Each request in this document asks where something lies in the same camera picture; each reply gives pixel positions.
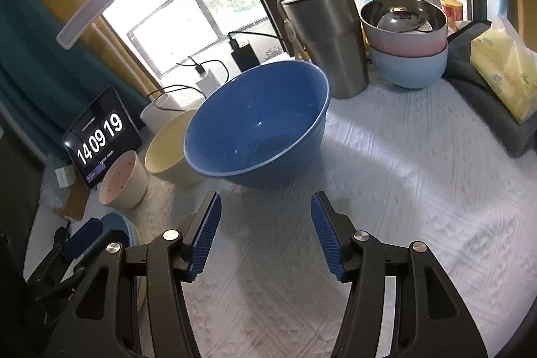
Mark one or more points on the white lamp base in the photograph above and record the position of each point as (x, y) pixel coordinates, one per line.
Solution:
(160, 112)

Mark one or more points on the black round cable device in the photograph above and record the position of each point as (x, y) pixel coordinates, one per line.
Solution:
(62, 234)

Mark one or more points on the clear plastic bag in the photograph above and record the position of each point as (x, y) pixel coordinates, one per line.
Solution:
(53, 193)

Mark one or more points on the red yellow can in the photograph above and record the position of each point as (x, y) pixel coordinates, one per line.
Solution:
(453, 10)

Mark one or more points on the small white box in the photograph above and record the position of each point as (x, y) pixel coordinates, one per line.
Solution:
(66, 176)

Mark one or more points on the cream bowl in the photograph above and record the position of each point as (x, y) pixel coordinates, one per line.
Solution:
(165, 157)

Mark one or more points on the tablet showing clock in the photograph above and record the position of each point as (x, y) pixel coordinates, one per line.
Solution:
(102, 133)

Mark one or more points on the black power adapter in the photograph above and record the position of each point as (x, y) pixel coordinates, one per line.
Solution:
(243, 55)

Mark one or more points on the yellow tissue pack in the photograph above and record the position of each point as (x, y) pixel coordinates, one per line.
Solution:
(508, 66)

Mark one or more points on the white charger plug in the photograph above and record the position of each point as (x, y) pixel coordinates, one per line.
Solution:
(206, 82)

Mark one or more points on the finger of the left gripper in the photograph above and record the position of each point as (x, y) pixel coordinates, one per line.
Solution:
(80, 241)

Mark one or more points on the cardboard box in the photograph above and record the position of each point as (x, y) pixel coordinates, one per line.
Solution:
(76, 201)

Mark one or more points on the white lamp head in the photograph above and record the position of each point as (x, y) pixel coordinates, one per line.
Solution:
(78, 23)

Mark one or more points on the steel inner bowl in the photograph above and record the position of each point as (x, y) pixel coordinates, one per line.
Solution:
(404, 16)

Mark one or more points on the large light blue plate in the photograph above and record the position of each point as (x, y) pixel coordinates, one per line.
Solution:
(118, 221)

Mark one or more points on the white textured tablecloth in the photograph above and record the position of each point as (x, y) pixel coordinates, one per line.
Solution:
(404, 166)

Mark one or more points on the dark blue bowl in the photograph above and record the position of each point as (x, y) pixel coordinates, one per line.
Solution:
(263, 128)

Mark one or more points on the white bowl pink inside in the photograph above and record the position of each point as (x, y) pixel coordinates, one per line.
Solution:
(125, 182)

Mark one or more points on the steel travel tumbler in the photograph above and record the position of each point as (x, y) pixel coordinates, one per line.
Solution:
(329, 31)

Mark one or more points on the pink small bowl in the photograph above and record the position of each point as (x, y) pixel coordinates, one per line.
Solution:
(412, 44)

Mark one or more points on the light blue small bowl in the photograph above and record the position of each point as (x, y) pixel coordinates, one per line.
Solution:
(410, 72)

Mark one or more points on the dark grey folded cloth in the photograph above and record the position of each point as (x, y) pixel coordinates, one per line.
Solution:
(517, 139)

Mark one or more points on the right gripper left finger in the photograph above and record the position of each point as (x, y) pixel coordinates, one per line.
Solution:
(101, 318)

